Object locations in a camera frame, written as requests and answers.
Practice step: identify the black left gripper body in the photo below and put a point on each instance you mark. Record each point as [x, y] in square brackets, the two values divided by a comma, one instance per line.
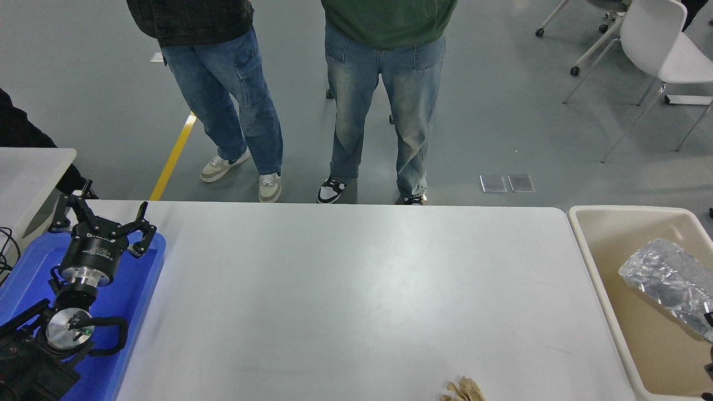
[94, 253]

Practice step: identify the silver foil tray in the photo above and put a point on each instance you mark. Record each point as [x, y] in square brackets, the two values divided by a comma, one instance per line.
[668, 278]

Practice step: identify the white side table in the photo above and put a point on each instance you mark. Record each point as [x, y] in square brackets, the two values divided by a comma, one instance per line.
[28, 172]

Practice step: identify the blue plastic tray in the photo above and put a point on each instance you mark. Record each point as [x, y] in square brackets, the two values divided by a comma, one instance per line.
[128, 312]

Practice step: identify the person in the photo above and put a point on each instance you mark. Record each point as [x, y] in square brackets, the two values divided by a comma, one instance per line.
[16, 131]
[367, 83]
[223, 83]

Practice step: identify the silver floor cover plate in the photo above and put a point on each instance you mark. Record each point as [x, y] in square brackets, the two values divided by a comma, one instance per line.
[493, 183]
[521, 182]

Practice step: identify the crumpled tan paper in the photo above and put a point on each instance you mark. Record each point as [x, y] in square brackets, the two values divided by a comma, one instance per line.
[465, 390]

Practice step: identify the large pale plastic bin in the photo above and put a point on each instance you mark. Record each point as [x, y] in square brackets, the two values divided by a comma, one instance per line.
[640, 334]

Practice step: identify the white plastic chair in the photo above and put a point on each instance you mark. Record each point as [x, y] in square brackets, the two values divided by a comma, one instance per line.
[652, 33]

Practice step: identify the white furniture base bar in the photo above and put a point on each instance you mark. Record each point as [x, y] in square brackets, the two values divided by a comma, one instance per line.
[688, 99]

